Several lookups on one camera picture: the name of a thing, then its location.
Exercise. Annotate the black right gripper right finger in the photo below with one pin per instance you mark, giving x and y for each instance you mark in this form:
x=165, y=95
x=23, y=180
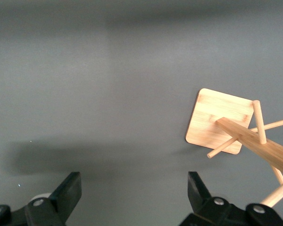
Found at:
x=198, y=195

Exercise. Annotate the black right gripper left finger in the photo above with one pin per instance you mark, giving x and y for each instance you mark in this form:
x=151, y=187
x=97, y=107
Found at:
x=66, y=195

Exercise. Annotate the wooden cup rack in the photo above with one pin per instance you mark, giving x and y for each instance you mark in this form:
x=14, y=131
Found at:
x=217, y=117

